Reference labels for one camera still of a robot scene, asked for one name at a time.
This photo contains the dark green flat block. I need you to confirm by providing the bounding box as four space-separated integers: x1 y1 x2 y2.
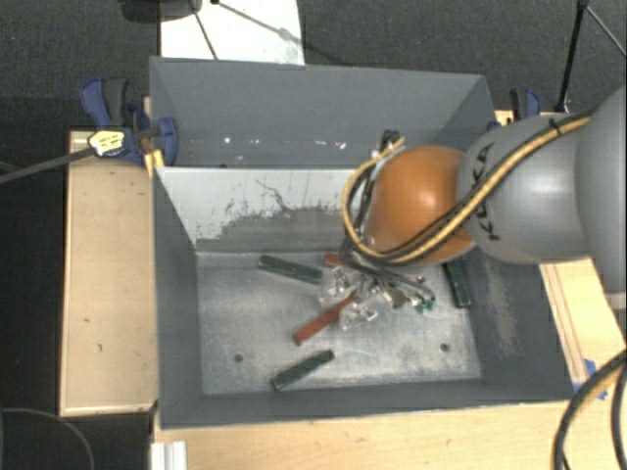
257 254 325 286
269 349 337 393
442 258 473 309

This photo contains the red-brown flat block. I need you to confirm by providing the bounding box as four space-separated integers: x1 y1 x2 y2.
292 293 358 347

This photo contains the pale wood board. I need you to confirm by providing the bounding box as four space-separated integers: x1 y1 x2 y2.
58 129 161 418

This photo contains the grey metal bin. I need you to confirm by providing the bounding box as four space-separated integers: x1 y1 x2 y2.
148 55 576 430

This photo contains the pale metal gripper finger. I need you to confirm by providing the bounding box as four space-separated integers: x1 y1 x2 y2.
317 266 361 307
338 300 380 332

